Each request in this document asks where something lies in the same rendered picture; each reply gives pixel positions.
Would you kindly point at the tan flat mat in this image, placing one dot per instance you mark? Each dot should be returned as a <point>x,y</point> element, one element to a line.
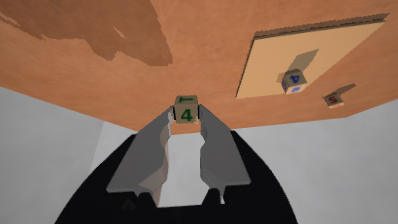
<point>311,51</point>

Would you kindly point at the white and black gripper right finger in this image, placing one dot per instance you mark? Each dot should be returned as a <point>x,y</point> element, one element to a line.
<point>244,180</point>

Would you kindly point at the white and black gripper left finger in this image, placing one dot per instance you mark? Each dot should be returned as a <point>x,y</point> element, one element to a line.
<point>138,165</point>

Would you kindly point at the wooden letter block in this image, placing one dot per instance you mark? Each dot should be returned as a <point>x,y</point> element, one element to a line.
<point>186,109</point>
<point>294,82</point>
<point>334,101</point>

